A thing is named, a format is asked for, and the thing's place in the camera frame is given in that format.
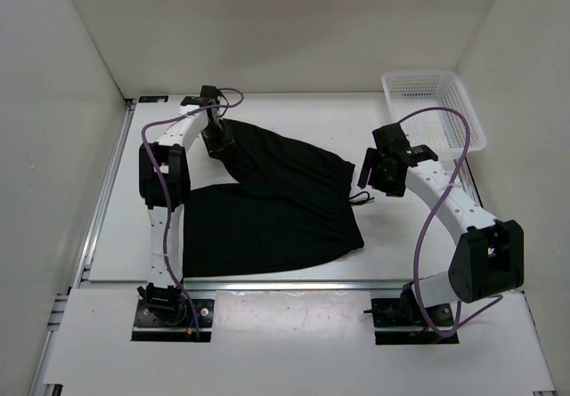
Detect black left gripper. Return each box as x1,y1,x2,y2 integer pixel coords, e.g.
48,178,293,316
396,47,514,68
200,118,237,162

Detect black shorts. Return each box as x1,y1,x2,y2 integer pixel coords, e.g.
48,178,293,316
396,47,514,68
183,120,364,278

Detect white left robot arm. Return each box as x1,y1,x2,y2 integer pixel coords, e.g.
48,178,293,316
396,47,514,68
138,85,239,325

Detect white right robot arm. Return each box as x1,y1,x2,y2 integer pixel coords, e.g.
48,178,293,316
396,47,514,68
358,124,524,325

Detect white plastic basket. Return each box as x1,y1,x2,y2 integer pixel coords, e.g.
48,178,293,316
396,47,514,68
381,69,486,159

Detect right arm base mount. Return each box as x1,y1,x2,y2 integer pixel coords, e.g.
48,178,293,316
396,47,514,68
363,283,460,346

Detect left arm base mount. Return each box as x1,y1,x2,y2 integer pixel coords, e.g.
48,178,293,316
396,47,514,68
131,284,215,343

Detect aluminium left rail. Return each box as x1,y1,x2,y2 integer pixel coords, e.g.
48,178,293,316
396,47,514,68
68,99,137,293

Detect aluminium front rail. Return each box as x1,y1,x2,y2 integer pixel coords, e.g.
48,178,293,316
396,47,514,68
75,279,509,294

